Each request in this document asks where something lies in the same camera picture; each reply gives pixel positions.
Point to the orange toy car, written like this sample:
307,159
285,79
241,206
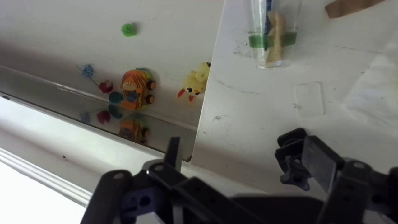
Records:
137,88

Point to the green pom-pom ball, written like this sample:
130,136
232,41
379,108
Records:
129,29

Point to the yellow duck toy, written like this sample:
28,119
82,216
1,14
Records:
195,82

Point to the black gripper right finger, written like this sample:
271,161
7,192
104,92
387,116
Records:
321,161

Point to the clear plastic bin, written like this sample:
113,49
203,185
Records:
68,57

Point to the small brown wooden block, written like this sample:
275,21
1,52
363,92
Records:
342,7

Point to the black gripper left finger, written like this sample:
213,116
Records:
173,154

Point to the clear plastic cup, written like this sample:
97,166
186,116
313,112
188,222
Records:
273,31

